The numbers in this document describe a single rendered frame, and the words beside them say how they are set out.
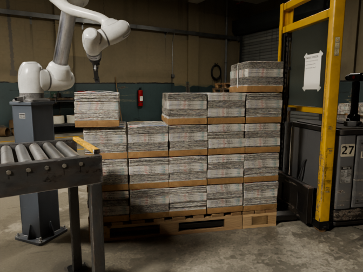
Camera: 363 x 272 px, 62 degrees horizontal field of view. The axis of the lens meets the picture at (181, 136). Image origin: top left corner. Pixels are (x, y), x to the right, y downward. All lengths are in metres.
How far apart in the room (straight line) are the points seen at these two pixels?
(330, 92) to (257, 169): 0.76
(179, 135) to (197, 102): 0.27
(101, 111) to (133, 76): 7.24
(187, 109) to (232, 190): 0.71
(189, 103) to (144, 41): 7.46
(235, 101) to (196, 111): 0.31
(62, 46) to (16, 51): 6.34
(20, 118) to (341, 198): 2.42
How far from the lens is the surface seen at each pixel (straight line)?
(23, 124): 2.33
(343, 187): 2.66
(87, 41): 1.78
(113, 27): 1.85
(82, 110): 2.10
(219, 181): 2.32
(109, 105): 2.08
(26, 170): 1.29
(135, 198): 2.25
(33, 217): 2.47
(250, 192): 2.45
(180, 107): 2.16
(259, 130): 2.36
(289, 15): 3.10
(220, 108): 2.23
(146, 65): 9.49
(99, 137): 2.14
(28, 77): 2.31
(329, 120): 2.42
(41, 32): 8.80
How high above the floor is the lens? 1.07
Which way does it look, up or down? 8 degrees down
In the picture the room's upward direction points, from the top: straight up
